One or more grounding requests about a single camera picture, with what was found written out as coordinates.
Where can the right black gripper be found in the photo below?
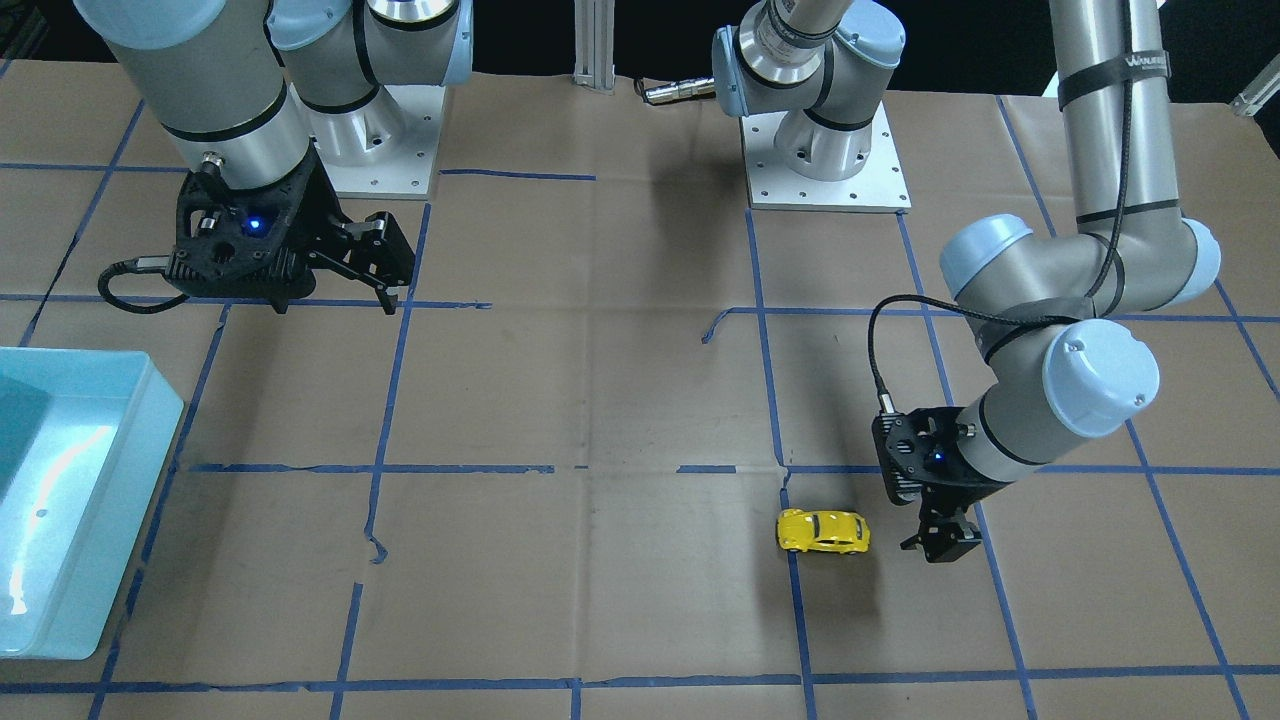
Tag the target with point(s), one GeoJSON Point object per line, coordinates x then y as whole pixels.
{"type": "Point", "coordinates": [311, 222]}

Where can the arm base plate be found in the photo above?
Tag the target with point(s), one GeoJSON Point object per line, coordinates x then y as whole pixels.
{"type": "Point", "coordinates": [386, 149]}
{"type": "Point", "coordinates": [794, 164]}

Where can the light blue plastic bin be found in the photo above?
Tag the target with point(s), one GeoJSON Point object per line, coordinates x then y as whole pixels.
{"type": "Point", "coordinates": [84, 437]}

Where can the yellow beetle toy car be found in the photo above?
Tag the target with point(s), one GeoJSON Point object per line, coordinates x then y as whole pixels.
{"type": "Point", "coordinates": [828, 531]}

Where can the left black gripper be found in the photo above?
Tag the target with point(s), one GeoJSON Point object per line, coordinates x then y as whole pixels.
{"type": "Point", "coordinates": [966, 487]}

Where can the silver cable connector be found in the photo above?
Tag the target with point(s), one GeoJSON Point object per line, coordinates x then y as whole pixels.
{"type": "Point", "coordinates": [682, 91]}

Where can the aluminium frame post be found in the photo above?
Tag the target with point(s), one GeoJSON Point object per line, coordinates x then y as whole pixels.
{"type": "Point", "coordinates": [593, 28]}

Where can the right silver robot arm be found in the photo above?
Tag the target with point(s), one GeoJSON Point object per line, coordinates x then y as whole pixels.
{"type": "Point", "coordinates": [280, 109]}

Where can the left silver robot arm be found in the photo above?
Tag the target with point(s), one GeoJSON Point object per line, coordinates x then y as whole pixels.
{"type": "Point", "coordinates": [1040, 308]}

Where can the brown paper table cover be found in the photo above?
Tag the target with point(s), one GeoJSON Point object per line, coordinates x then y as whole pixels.
{"type": "Point", "coordinates": [547, 489]}

